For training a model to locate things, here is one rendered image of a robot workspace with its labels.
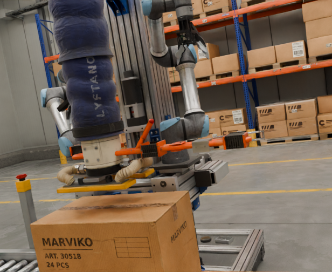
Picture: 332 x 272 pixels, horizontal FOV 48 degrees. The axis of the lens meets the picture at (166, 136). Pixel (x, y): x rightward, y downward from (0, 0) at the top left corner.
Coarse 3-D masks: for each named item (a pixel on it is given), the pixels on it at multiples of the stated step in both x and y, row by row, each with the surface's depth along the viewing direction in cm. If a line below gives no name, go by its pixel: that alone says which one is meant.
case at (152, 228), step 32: (160, 192) 180; (32, 224) 162; (64, 224) 155; (96, 224) 149; (128, 224) 144; (160, 224) 143; (192, 224) 175; (64, 256) 158; (96, 256) 151; (128, 256) 146; (160, 256) 141; (192, 256) 170
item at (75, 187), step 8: (72, 184) 164; (80, 184) 161; (88, 184) 159; (96, 184) 156; (104, 184) 154; (112, 184) 152; (120, 184) 151; (128, 184) 151; (64, 192) 160; (72, 192) 159
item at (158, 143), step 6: (144, 144) 158; (150, 144) 160; (156, 144) 152; (162, 144) 156; (144, 150) 154; (150, 150) 153; (156, 150) 152; (144, 156) 154; (150, 156) 153; (156, 156) 152
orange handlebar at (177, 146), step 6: (222, 138) 148; (246, 138) 140; (168, 144) 156; (174, 144) 150; (180, 144) 149; (186, 144) 149; (210, 144) 145; (216, 144) 144; (222, 144) 143; (120, 150) 165; (126, 150) 160; (132, 150) 158; (138, 150) 157; (162, 150) 153; (168, 150) 152; (174, 150) 152; (180, 150) 150; (72, 156) 171; (78, 156) 169
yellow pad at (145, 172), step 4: (152, 168) 174; (140, 172) 168; (144, 172) 168; (148, 172) 169; (152, 172) 172; (88, 176) 179; (132, 176) 168; (136, 176) 168; (140, 176) 167; (144, 176) 166
